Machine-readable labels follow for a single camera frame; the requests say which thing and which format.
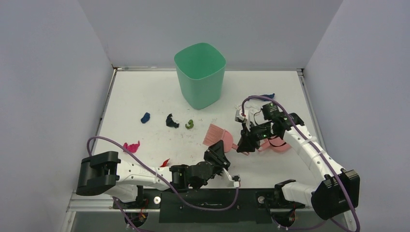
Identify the dark navy paper scrap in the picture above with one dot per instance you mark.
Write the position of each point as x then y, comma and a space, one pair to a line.
170, 122

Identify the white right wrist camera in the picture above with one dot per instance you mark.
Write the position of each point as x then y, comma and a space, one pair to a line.
242, 116

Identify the green paper scrap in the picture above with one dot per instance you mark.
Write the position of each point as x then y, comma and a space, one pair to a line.
189, 125

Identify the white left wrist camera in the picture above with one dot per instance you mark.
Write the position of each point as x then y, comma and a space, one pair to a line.
231, 181

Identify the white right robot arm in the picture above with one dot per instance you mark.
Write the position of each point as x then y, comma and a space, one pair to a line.
335, 191

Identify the magenta paper scrap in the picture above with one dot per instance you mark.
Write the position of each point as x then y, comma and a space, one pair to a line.
131, 147

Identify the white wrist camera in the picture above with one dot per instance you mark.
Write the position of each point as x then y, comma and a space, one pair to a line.
242, 116
231, 181

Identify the red paper scrap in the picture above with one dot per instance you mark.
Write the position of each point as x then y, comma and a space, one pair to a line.
165, 163

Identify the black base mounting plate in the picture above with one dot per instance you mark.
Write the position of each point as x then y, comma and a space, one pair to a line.
219, 215

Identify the pink plastic dustpan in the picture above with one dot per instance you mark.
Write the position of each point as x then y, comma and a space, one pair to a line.
275, 144

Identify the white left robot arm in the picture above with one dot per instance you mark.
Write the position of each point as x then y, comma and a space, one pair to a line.
106, 173

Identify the pink hand brush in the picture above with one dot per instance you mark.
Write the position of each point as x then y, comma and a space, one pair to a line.
214, 134

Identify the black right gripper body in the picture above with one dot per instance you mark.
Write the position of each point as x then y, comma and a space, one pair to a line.
249, 137

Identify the green plastic bin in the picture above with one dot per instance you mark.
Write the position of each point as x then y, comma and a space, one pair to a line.
200, 70

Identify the aluminium frame rail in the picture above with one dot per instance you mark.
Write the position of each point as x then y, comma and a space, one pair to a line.
89, 201

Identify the small blue paper scrap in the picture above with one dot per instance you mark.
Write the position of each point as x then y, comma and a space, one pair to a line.
146, 117

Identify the white paper scraps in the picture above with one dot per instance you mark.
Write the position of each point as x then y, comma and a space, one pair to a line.
247, 106

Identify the long blue paper scrap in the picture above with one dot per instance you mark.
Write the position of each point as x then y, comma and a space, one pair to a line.
271, 96

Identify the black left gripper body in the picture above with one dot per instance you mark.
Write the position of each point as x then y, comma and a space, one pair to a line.
218, 170

